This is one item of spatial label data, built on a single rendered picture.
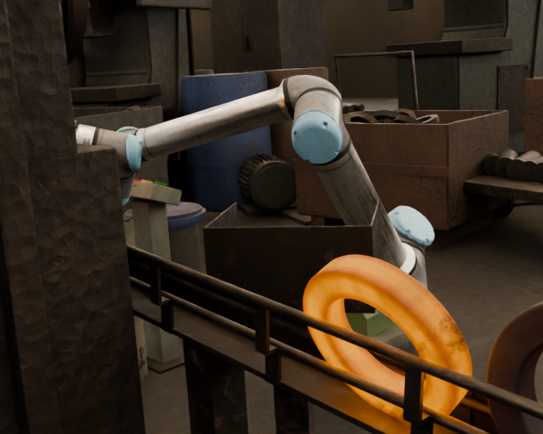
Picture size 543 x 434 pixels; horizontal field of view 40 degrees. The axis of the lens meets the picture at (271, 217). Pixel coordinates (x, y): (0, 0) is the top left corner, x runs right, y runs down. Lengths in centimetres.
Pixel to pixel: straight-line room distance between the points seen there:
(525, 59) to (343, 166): 512
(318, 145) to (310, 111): 8
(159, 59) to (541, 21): 331
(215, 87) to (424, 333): 422
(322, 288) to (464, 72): 557
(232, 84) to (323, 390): 406
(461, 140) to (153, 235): 182
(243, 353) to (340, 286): 26
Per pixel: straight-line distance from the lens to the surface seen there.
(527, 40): 687
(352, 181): 185
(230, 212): 132
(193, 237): 284
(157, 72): 541
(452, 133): 363
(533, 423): 73
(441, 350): 69
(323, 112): 174
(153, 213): 240
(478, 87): 641
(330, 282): 74
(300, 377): 90
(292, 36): 641
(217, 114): 195
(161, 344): 252
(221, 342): 98
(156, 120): 426
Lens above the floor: 97
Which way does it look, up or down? 12 degrees down
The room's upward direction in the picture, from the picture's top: 3 degrees counter-clockwise
